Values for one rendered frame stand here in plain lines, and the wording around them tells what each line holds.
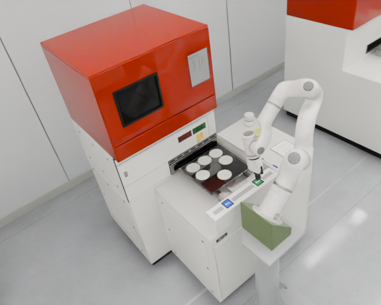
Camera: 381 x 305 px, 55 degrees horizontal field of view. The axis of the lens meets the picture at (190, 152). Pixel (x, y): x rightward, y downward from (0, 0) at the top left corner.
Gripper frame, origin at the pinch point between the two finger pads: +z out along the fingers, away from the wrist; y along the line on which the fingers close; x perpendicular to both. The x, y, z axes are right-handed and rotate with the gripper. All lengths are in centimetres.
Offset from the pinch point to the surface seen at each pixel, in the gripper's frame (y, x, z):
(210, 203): -21.8, -26.7, 14.5
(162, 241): -72, -52, 61
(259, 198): 1.7, -3.7, 14.8
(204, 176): -35.9, -17.4, 3.5
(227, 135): -50, 19, -6
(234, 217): 1.8, -25.9, 14.4
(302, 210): -8, 42, 64
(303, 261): -1, 27, 103
